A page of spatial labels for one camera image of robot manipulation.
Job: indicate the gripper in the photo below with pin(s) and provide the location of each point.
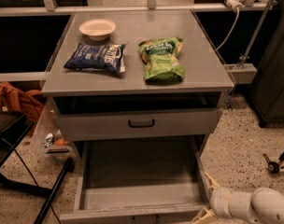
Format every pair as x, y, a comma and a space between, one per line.
219, 201

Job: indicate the green snack bag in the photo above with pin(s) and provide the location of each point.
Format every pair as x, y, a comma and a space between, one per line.
161, 60

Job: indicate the white paper bowl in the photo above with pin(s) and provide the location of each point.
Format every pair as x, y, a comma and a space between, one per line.
98, 29

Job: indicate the grey drawer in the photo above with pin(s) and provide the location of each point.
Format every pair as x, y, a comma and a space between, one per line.
118, 125
157, 180

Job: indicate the clear plastic trash bin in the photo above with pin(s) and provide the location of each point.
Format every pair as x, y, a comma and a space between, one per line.
47, 137

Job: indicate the black caster wheel stand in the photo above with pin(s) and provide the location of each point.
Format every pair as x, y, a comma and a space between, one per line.
274, 167

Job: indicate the grey drawer cabinet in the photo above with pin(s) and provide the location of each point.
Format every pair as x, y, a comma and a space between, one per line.
172, 85

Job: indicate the metal clamp pole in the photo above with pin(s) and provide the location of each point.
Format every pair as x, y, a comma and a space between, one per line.
243, 72

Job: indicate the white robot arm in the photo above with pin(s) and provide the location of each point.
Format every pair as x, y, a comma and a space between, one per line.
261, 206

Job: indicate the dark grey cabinet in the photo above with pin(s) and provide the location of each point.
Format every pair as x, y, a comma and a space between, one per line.
266, 93

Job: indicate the orange cloth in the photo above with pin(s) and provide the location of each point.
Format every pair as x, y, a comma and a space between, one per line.
30, 103

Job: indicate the blue chip bag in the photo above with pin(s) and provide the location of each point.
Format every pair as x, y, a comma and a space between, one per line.
103, 58

